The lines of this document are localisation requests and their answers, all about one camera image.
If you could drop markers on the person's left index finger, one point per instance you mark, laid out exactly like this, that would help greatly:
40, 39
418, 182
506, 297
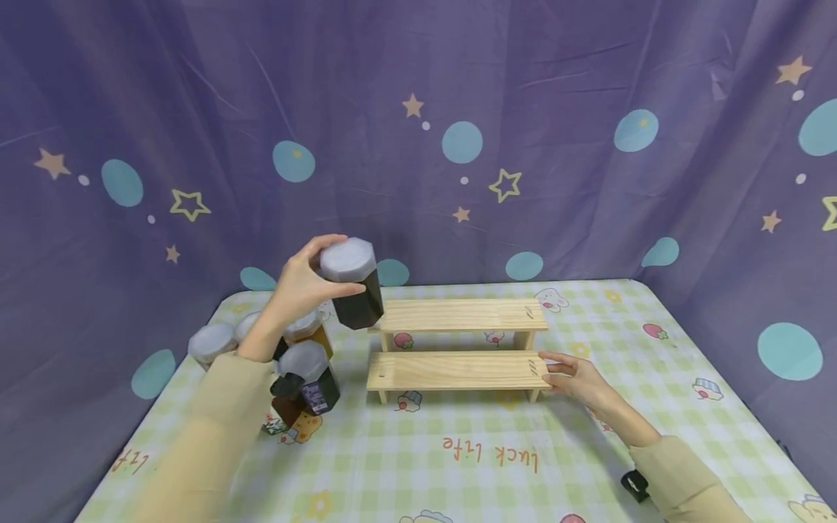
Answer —
320, 245

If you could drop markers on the clear jar with white lid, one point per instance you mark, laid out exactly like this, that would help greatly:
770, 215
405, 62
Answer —
212, 341

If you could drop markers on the person's right fingers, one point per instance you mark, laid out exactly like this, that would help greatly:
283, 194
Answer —
558, 369

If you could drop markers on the dark jar with purple label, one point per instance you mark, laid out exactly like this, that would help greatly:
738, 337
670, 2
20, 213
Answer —
320, 396

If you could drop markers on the dark reddish-brown container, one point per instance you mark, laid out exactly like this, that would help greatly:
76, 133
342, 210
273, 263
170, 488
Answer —
288, 411

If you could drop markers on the person's right forearm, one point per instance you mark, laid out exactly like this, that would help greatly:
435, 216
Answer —
680, 472

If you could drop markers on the two-tier light wooden shelf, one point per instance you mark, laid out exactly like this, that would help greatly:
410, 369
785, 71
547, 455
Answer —
458, 370

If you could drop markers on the person's left hand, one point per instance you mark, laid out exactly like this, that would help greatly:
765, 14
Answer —
299, 289

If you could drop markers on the person's left forearm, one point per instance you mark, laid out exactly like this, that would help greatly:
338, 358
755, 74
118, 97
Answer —
219, 436

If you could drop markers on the person's right hand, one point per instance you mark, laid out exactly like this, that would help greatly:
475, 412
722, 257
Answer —
587, 383

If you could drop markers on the black jar with white lid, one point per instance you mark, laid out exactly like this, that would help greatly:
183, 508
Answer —
358, 305

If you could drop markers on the amber jar with white lid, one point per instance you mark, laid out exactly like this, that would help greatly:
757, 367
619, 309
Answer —
319, 337

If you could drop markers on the person's left thumb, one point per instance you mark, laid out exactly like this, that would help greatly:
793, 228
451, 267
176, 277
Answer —
343, 290

